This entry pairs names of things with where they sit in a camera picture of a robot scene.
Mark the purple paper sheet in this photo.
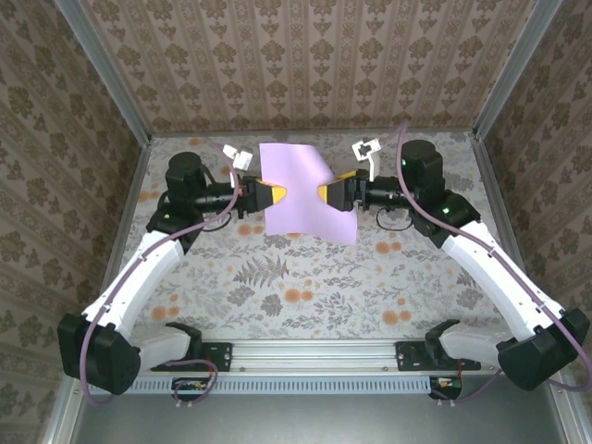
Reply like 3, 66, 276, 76
258, 142, 359, 246

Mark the floral patterned table cover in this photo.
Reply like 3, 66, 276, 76
102, 132, 526, 341

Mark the grey metal panel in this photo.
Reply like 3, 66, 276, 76
68, 392, 568, 444

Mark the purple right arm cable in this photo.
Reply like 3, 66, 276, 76
381, 120, 592, 408

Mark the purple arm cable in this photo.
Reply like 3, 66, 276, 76
80, 137, 241, 409
381, 120, 592, 408

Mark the thin aluminium frame rail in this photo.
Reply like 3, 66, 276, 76
148, 129, 477, 139

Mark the aluminium frame side rail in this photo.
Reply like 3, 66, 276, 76
471, 131, 547, 315
94, 137, 153, 320

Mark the aluminium mounting rail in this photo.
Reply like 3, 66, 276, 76
136, 338, 505, 374

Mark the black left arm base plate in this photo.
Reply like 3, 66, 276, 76
150, 340, 233, 373

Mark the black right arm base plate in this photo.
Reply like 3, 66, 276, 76
395, 340, 482, 373

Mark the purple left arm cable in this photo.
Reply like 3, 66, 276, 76
80, 137, 241, 409

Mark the grey slotted cable duct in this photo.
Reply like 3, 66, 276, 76
87, 374, 431, 396

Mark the small wired controller board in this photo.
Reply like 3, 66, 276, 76
171, 376, 210, 402
428, 376, 464, 401

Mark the short aluminium frame post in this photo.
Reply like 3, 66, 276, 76
40, 383, 87, 444
549, 374, 586, 444

